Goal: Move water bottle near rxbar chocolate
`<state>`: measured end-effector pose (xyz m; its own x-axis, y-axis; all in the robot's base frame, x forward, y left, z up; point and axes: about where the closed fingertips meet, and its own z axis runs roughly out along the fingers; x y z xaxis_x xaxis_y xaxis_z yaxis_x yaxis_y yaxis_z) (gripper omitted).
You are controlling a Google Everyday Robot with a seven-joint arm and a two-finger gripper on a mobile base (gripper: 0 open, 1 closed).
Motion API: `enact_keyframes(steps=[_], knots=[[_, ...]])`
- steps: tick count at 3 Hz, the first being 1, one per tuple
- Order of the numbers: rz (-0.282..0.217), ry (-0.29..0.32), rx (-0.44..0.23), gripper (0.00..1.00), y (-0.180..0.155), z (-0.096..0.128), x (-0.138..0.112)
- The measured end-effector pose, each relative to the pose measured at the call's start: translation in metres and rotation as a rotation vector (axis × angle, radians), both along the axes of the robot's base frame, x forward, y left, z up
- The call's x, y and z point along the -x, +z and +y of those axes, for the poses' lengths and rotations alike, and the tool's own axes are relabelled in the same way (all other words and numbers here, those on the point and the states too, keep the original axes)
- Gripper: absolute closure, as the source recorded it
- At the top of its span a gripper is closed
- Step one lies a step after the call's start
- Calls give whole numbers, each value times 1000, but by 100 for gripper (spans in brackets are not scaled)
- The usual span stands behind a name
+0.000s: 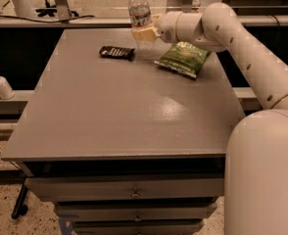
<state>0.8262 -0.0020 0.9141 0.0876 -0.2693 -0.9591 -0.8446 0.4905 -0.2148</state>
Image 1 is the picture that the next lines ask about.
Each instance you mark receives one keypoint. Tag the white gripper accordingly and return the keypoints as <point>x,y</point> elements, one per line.
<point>167,26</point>

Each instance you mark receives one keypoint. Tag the clear plastic water bottle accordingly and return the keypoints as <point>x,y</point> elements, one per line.
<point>140,17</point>

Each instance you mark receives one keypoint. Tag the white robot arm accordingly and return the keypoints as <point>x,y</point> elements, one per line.
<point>256,160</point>

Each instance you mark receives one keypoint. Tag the dark rxbar chocolate wrapper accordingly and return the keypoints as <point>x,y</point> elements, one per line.
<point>113,52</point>

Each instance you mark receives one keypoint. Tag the white pump dispenser bottle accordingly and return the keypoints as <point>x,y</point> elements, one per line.
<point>6,91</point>

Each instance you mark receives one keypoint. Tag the green chip bag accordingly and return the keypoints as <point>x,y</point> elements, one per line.
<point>184,58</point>

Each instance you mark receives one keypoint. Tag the grey middle drawer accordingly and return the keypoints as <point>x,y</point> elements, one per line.
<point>137,210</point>

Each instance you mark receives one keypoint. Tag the grey drawer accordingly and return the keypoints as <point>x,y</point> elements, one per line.
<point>137,210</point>
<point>128,187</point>
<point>148,227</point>

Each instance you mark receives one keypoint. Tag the grey top drawer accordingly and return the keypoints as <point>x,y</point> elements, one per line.
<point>128,187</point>

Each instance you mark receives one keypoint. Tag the grey bottom drawer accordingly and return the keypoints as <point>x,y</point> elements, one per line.
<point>148,227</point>

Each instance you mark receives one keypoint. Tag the black caster leg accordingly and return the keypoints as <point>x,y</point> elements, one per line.
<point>20,207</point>

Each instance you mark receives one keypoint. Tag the metal frame rail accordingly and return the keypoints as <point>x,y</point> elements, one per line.
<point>12,21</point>

